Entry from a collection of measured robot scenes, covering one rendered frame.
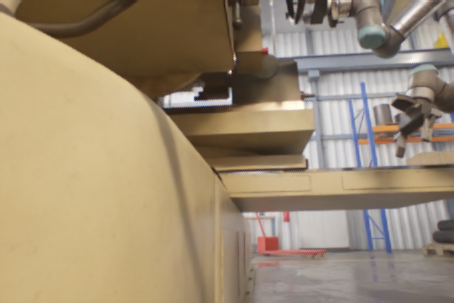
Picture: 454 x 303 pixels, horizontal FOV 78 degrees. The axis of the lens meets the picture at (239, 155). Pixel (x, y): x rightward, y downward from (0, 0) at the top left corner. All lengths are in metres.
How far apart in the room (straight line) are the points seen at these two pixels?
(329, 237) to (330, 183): 6.38
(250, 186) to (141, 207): 1.04
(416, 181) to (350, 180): 0.29
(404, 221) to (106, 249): 8.90
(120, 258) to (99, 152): 0.09
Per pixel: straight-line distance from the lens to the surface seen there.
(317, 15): 1.27
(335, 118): 9.15
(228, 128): 1.22
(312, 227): 7.64
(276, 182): 1.32
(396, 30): 1.32
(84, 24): 0.68
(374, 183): 1.42
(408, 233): 9.06
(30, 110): 0.25
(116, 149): 0.28
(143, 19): 0.97
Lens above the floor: 0.43
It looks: 16 degrees up
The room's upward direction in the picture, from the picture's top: 1 degrees counter-clockwise
